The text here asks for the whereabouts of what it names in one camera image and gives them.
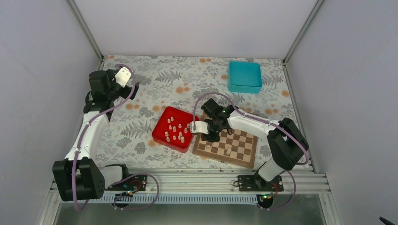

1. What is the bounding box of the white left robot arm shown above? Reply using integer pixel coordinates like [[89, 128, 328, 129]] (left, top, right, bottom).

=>
[[52, 65, 139, 202]]

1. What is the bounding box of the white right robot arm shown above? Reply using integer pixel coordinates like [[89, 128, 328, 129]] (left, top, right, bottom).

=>
[[190, 99, 309, 192]]

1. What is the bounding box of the wooden chessboard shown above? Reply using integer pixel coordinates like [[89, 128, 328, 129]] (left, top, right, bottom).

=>
[[192, 130, 258, 169]]

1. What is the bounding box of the teal square plastic bin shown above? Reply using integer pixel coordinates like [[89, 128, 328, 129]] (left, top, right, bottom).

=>
[[228, 61, 262, 94]]

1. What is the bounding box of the red square plastic tray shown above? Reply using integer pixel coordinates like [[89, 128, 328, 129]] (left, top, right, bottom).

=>
[[152, 106, 193, 153]]

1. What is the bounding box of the floral patterned table mat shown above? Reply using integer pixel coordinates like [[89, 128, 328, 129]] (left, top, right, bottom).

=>
[[94, 55, 296, 169]]

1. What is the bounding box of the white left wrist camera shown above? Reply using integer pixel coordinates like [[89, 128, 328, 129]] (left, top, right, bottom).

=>
[[115, 67, 132, 88]]

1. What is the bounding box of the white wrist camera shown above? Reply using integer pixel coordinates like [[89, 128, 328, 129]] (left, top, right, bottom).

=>
[[190, 121, 208, 135], [115, 67, 132, 88]]

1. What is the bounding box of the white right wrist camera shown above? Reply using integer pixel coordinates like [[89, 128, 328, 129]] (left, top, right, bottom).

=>
[[190, 121, 208, 135]]

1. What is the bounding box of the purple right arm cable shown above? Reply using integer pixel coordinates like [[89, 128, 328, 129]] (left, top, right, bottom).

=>
[[192, 92, 311, 212]]

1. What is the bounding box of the aluminium corner frame post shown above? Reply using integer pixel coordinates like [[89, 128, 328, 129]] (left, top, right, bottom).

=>
[[66, 0, 104, 62]]

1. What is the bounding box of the aluminium front rail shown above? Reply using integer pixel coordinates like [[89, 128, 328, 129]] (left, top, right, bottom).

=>
[[38, 169, 341, 225]]

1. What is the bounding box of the right aluminium frame post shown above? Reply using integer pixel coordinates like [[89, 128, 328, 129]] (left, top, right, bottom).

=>
[[283, 0, 325, 66]]

